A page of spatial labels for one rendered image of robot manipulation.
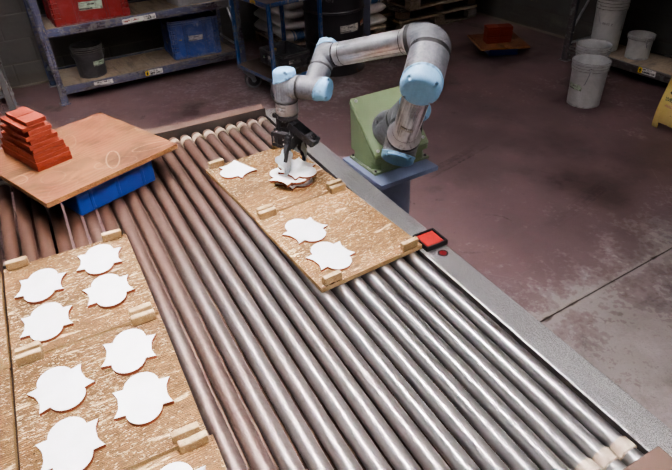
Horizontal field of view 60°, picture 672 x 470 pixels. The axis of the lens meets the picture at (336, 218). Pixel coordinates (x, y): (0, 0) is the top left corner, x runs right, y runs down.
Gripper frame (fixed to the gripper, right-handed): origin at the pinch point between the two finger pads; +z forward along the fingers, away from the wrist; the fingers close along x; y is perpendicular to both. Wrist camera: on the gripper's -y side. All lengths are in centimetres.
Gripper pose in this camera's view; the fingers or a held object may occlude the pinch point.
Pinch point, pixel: (297, 167)
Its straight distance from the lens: 203.3
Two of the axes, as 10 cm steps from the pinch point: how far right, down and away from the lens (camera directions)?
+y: -8.5, -2.7, 4.6
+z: 0.4, 8.3, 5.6
